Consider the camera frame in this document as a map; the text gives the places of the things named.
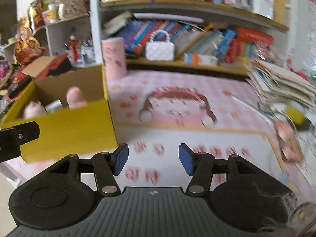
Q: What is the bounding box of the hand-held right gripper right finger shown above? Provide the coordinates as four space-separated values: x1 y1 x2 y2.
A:
178 143 258 195

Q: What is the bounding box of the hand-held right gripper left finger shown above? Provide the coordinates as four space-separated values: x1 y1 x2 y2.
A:
48 143 130 195

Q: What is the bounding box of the yellow cardboard box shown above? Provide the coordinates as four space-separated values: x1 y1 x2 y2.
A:
0 64 119 163

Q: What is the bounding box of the large pink plush toy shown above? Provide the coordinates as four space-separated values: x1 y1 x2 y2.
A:
66 86 87 109

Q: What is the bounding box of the pink printed table mat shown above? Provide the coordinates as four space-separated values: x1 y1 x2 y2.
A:
0 69 316 193

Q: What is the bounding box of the brown cardboard flap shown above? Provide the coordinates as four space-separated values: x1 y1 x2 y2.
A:
21 56 57 79

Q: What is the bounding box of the red gold festive decoration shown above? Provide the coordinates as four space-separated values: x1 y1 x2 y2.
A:
13 5 47 66

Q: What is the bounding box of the pink cartoon cylinder container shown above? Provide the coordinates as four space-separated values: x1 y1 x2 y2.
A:
102 37 127 81

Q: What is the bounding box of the orange blue white carton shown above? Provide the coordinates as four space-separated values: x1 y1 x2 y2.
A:
184 53 219 67

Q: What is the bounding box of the pink patterned phone case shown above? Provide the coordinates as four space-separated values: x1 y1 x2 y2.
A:
275 120 305 163

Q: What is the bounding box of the pen holder with pens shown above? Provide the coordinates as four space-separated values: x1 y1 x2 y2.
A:
65 36 95 66

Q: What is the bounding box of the white side shelf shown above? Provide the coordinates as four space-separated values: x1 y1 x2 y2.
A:
0 15 92 62

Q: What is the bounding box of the yellow tape roll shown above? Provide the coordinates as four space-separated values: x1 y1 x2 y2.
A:
286 104 307 125

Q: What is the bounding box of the stack of books and papers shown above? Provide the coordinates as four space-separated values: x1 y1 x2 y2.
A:
244 59 316 111

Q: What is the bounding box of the red boxed book set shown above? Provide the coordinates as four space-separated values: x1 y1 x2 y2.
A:
226 39 257 60

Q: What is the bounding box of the row of leaning picture books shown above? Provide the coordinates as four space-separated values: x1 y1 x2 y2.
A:
116 20 237 57

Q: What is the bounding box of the wooden bookshelf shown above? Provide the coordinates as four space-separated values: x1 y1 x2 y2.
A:
90 0 290 77

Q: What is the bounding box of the colourful spiky crown ornament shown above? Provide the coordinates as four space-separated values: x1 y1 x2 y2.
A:
257 43 284 62

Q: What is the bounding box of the long red box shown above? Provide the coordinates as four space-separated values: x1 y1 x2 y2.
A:
236 27 274 45

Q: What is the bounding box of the ceramic rabbit figurine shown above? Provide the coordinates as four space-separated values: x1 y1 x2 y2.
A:
58 0 89 20

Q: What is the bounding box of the white storage bin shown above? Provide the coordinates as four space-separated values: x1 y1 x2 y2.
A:
252 0 274 19

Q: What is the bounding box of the white quilted pearl-handle handbag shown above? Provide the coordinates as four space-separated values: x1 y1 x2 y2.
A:
145 29 175 61

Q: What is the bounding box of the alphabet wall poster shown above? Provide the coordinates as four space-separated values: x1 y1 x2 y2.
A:
307 0 316 30

